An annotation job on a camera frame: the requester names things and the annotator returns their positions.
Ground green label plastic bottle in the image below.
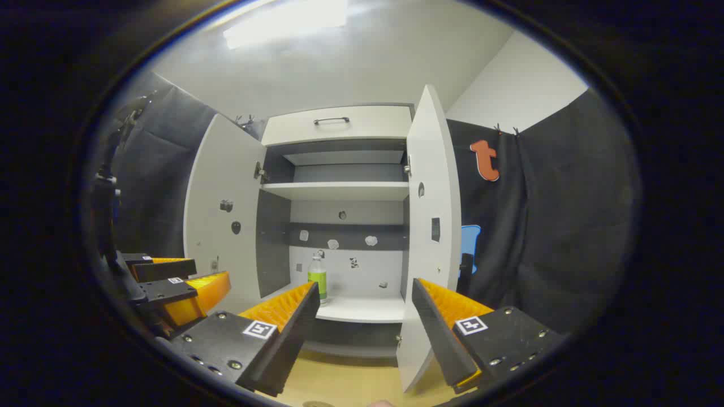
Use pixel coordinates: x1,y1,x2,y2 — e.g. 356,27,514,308
308,253,328,304

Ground white cabinet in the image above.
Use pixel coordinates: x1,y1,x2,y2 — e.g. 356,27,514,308
256,103,416,358

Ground black backdrop cloth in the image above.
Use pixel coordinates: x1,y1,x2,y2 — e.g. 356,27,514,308
90,71,643,340

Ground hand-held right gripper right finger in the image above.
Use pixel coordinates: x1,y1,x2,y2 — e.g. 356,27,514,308
411,277,568,395

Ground white cabinet shelf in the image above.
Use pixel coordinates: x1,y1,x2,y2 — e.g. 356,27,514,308
261,182,409,201

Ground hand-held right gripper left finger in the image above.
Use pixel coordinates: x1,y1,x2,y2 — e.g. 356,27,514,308
156,281,321,398

